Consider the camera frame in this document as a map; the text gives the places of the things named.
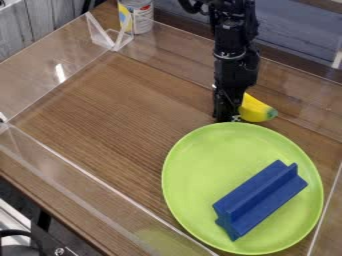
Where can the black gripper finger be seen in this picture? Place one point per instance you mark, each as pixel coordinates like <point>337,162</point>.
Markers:
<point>236,98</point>
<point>221,112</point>

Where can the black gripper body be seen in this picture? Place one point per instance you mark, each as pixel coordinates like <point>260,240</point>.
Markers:
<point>236,71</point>

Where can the yellow toy banana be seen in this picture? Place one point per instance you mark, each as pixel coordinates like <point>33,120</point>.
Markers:
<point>256,111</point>

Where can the blue plastic block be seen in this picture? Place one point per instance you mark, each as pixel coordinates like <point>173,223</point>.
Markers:
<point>257,198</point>

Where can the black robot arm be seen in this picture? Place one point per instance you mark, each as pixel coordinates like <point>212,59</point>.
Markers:
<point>234,26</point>

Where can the green round plate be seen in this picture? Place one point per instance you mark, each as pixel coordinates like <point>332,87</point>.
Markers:
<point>212,161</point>

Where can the white yellow can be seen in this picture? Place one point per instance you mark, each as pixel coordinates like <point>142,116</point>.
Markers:
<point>138,12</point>

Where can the clear acrylic enclosure wall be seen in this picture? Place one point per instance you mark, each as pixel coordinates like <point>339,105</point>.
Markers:
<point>93,117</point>

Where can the clear acrylic corner bracket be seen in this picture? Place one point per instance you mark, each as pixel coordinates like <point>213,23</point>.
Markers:
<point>110,38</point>

